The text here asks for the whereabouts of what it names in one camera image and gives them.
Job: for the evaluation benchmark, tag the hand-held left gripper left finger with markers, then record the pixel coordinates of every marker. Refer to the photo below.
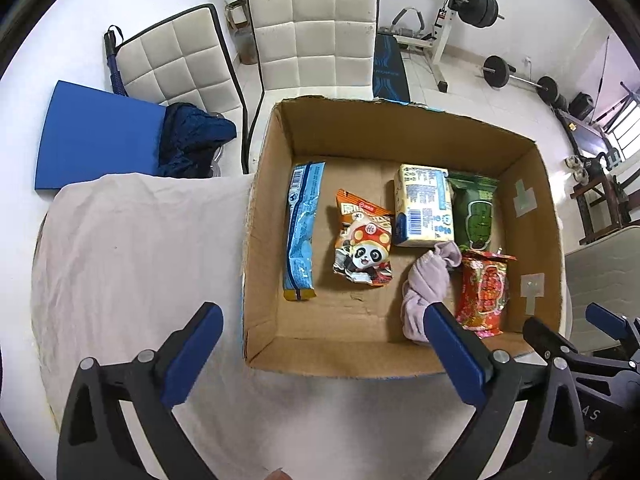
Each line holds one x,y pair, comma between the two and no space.
192,355

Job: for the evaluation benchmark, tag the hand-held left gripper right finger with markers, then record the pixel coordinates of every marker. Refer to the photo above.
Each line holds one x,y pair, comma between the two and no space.
457,355

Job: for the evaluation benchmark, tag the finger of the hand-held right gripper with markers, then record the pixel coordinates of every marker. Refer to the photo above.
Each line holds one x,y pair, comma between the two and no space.
605,317
542,335

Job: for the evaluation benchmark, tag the red snack packet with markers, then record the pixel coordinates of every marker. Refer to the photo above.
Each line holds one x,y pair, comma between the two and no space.
485,290

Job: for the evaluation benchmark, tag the purple sock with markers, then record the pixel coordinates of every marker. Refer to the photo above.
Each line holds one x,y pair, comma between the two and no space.
422,285

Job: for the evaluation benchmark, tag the cardboard box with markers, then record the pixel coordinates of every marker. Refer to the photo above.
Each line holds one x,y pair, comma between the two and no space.
350,320

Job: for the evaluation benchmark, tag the green snack packet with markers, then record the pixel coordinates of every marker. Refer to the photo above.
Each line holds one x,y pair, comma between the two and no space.
475,215

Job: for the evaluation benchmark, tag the panda print snack packet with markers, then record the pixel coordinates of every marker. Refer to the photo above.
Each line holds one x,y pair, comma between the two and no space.
362,250

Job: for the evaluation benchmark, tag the yellow white carton box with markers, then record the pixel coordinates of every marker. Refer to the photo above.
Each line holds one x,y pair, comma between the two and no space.
422,205

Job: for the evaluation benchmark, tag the long blue snack packet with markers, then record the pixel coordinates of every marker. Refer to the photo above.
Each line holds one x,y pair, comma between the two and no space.
302,230

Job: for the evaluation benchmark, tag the grey tablecloth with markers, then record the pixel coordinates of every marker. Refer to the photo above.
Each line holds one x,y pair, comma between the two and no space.
125,270

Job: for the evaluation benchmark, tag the dark wooden chair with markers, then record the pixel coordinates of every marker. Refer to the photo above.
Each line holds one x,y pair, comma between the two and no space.
600,195

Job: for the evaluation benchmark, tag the pair of white shoes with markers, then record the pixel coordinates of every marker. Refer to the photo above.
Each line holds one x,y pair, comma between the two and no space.
579,167

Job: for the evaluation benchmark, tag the black exercise board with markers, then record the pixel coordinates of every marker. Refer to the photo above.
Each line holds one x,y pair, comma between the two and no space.
585,135

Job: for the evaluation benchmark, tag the window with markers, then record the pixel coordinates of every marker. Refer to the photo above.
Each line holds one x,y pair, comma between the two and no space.
627,130

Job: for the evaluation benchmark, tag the dark blue cloth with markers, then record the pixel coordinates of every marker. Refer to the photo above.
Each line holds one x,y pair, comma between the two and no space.
190,135

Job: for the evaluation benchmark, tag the black tripod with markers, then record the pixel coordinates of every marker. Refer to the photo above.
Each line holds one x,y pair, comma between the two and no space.
627,95

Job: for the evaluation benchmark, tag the blue folder board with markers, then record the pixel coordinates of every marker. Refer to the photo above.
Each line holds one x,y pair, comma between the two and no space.
95,135

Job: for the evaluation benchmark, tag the small barbell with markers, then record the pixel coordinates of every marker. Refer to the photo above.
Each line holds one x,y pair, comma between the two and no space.
497,70

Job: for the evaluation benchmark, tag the white quilted chair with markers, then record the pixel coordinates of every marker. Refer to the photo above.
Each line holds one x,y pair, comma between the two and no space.
310,35
175,65

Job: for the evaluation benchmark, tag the black blue weight bench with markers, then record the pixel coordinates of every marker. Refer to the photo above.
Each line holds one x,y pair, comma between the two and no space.
387,70

